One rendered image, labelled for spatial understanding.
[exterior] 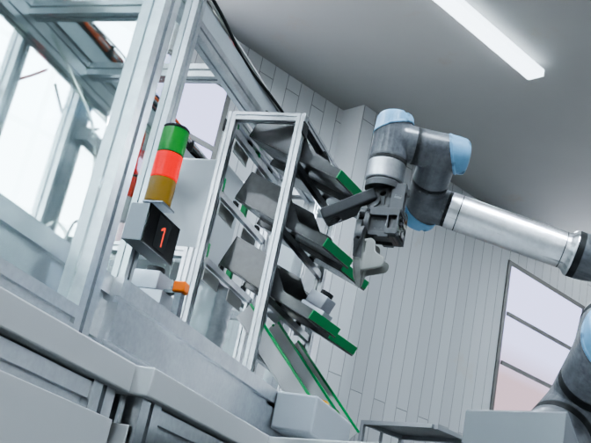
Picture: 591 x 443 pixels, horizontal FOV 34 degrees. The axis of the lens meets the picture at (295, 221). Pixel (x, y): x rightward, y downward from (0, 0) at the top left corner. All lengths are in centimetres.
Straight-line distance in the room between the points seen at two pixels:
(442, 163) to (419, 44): 489
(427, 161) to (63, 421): 116
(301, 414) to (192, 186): 181
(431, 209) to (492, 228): 13
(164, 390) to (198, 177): 227
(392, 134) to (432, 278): 652
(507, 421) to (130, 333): 67
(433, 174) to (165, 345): 89
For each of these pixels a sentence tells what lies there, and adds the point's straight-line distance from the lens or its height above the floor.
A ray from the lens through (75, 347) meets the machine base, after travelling 90.
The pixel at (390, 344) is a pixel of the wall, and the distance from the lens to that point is 792.
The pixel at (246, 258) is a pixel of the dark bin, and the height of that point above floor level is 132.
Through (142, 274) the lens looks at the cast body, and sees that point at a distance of 150.
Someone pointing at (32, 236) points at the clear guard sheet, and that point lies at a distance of 89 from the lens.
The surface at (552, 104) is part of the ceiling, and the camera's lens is 732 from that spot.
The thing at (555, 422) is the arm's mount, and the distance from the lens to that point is 150.
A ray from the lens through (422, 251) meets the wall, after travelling 832.
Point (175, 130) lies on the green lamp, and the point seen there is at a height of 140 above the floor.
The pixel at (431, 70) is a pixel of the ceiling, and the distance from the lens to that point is 707.
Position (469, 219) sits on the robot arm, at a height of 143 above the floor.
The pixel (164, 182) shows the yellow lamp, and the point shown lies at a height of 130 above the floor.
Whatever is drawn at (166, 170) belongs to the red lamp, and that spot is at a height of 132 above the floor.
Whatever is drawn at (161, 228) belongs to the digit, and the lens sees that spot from 171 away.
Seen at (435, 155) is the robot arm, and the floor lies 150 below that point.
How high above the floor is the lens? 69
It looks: 20 degrees up
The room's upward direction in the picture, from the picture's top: 12 degrees clockwise
